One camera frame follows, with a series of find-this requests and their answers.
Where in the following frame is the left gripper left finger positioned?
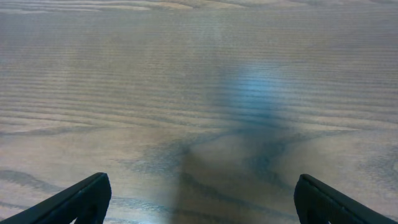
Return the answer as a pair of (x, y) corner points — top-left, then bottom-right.
(1, 172), (111, 224)

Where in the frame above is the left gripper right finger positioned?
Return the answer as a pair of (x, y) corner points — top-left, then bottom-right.
(294, 174), (397, 224)

